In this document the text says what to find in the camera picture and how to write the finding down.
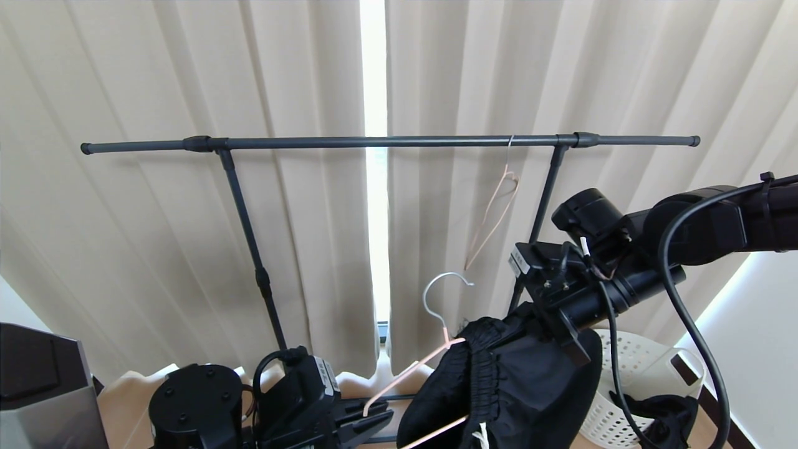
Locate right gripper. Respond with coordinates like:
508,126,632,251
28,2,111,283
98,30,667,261
535,265,686,367

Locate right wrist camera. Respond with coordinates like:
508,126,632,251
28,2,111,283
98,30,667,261
510,242,590,294

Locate white laundry basket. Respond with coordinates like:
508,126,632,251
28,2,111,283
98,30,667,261
580,329,706,449

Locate black clothes rack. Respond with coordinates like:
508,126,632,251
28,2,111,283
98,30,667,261
81,132,701,445

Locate black cable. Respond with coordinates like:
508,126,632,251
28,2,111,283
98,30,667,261
598,173,798,449

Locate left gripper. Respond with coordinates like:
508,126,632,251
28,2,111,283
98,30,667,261
256,399,356,449

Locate black shorts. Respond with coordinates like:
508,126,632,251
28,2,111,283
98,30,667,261
397,302,603,449

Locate pink clothes hanger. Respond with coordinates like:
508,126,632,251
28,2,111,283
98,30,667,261
464,134,519,270
363,272,474,449

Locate beige curtain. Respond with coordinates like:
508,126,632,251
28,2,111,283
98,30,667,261
387,0,798,359
0,0,378,384

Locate black garment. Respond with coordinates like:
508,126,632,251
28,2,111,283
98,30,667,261
611,390,700,449

